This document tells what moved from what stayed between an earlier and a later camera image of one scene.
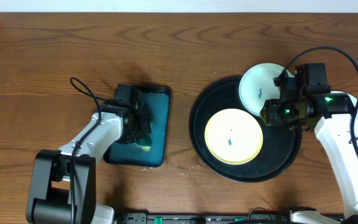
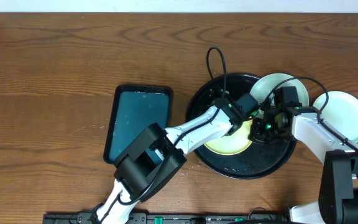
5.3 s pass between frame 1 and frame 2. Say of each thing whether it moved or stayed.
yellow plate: moved
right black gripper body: moved
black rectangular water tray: stayed
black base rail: stayed
